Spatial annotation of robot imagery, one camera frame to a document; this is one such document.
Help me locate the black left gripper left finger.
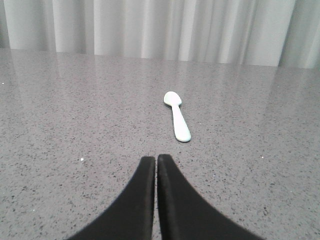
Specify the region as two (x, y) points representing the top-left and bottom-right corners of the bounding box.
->
(70, 156), (156, 240)

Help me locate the white pleated curtain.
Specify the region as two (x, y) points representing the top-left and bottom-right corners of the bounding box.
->
(0, 0), (320, 69)

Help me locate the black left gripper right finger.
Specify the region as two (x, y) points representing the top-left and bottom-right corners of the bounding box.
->
(157, 154), (261, 240)

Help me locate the pale green plastic spoon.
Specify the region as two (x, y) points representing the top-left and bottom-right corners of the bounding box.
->
(163, 91), (191, 143)

